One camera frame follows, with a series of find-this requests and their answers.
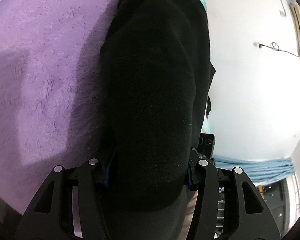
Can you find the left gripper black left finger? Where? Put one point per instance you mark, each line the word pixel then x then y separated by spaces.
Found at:
pixel 50 212

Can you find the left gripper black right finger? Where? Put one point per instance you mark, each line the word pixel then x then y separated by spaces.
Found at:
pixel 246 215

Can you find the large black garment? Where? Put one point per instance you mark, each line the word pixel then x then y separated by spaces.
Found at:
pixel 152 85

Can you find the light blue curtain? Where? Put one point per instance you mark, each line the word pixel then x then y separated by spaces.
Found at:
pixel 260 172

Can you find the purple fleece bed blanket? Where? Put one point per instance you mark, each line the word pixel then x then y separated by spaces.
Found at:
pixel 50 89

